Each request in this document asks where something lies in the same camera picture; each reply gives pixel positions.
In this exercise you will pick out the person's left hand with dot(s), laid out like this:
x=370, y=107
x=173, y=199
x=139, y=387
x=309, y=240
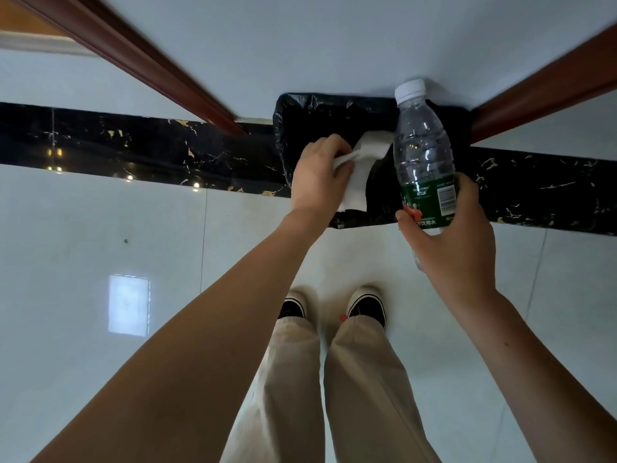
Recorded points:
x=315, y=187

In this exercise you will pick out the person's right hand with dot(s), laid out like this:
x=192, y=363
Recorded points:
x=458, y=255

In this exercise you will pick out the person's left thumb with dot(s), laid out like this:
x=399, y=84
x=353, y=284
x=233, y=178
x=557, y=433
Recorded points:
x=346, y=174

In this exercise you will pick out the person's right thumb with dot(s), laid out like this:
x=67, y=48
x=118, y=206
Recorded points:
x=410, y=231

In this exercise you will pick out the white paper tissue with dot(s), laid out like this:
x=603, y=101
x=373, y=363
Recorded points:
x=366, y=159

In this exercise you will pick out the clear plastic water bottle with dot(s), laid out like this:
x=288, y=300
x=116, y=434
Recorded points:
x=424, y=154

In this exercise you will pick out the person's left forearm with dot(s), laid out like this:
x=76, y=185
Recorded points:
x=193, y=361

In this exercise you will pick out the person's right forearm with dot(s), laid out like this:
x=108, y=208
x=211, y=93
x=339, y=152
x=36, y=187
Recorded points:
x=530, y=380

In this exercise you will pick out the waste bin with black bag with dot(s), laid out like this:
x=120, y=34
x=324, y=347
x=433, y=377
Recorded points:
x=313, y=118

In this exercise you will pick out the black and white sneaker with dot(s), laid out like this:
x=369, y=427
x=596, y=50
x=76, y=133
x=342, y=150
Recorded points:
x=367, y=306
x=294, y=306

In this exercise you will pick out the beige trousers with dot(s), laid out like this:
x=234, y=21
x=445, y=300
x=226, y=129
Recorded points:
x=366, y=395

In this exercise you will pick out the brown wooden trim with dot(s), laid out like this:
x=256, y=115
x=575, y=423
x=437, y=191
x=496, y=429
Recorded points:
x=544, y=86
x=144, y=67

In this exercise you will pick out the light wooden door panel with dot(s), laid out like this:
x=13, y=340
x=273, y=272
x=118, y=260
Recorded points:
x=21, y=19

